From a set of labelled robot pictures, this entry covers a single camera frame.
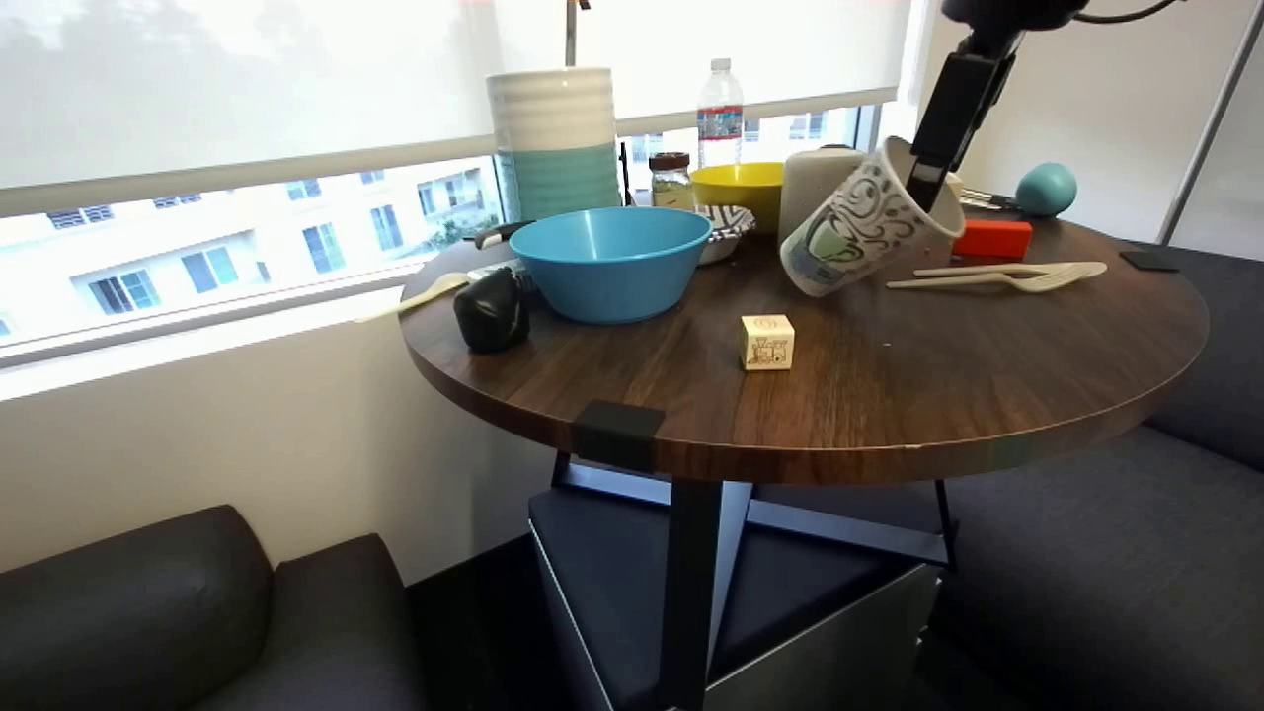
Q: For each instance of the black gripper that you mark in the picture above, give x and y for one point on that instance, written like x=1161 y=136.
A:
x=980 y=82

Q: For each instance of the printed styrofoam cup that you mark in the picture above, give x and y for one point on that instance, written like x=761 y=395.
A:
x=853 y=232

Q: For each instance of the small wooden block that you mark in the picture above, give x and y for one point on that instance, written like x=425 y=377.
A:
x=769 y=340

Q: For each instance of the red block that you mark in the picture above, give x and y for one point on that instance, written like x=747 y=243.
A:
x=992 y=239

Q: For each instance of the teal plastic scoop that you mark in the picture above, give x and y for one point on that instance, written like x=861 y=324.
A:
x=1049 y=189

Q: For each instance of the yellow bowl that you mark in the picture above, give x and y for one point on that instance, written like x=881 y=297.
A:
x=737 y=189

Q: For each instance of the small patterned bowl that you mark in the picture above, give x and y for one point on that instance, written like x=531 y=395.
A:
x=728 y=236

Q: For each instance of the clear plastic water bottle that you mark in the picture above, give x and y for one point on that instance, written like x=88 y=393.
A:
x=722 y=124

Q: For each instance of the black table clamp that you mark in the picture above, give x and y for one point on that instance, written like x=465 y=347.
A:
x=616 y=435
x=1146 y=259

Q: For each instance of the small glass jar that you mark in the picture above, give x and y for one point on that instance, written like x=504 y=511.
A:
x=674 y=183

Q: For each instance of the thin grey stand pole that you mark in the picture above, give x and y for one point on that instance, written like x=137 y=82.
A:
x=1211 y=139

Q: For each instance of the blue plastic bowl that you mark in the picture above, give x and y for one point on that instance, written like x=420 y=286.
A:
x=612 y=270

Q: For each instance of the thin metal rod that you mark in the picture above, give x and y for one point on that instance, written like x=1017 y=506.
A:
x=569 y=33

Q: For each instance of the dark leather sofa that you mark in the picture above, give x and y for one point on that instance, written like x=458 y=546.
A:
x=133 y=618
x=1119 y=565

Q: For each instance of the black rounded gadget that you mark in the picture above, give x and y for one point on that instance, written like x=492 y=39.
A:
x=492 y=313

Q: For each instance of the black metal table base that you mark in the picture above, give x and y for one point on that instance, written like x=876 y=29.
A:
x=690 y=596

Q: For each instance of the light wooden stick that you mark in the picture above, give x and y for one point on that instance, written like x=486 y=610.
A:
x=428 y=297

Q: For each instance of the white roller blind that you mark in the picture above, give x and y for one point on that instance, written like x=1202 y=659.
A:
x=261 y=94

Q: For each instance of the glass window with frame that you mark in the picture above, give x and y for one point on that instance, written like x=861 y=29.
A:
x=199 y=264

